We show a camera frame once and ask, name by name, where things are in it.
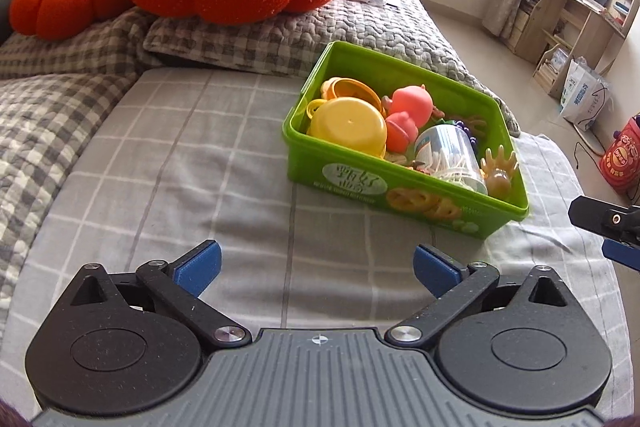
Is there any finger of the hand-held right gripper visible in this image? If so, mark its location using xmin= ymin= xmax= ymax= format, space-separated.
xmin=570 ymin=197 xmax=640 ymax=240
xmin=602 ymin=238 xmax=640 ymax=272

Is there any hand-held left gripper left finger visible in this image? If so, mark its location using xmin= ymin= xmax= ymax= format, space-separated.
xmin=67 ymin=239 xmax=252 ymax=350

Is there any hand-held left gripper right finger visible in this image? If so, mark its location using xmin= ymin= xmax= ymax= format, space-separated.
xmin=385 ymin=243 xmax=571 ymax=350

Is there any tan octopus toy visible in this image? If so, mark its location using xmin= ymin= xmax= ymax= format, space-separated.
xmin=480 ymin=144 xmax=518 ymax=200

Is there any clear cotton swab jar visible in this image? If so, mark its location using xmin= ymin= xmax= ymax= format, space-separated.
xmin=412 ymin=124 xmax=488 ymax=195

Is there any green plastic box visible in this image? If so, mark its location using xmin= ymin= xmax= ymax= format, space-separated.
xmin=282 ymin=41 xmax=530 ymax=240

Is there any purple grape toy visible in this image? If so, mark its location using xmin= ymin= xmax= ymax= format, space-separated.
xmin=452 ymin=119 xmax=483 ymax=146

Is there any brown antler toy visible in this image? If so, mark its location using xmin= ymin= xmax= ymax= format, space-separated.
xmin=430 ymin=106 xmax=488 ymax=135

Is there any yellow plastic cup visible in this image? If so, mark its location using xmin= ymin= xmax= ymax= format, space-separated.
xmin=306 ymin=98 xmax=388 ymax=158

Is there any pink pig toy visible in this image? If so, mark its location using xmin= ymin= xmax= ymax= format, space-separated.
xmin=385 ymin=84 xmax=433 ymax=152

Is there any red bucket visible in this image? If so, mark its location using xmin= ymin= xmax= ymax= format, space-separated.
xmin=599 ymin=114 xmax=640 ymax=195

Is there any grey grid bed sheet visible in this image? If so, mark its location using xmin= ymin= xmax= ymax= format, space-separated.
xmin=0 ymin=67 xmax=636 ymax=413

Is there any white paper bag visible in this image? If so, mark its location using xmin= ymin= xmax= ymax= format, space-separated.
xmin=559 ymin=57 xmax=613 ymax=132

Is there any wooden desk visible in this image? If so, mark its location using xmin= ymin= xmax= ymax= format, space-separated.
xmin=515 ymin=0 xmax=636 ymax=100

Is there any grey checked quilt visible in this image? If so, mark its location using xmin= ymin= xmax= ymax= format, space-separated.
xmin=0 ymin=7 xmax=161 ymax=333

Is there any grey checked pillow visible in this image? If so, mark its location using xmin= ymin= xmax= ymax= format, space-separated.
xmin=142 ymin=0 xmax=521 ymax=138

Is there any black floor cable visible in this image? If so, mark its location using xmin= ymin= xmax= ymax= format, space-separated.
xmin=574 ymin=141 xmax=606 ymax=170

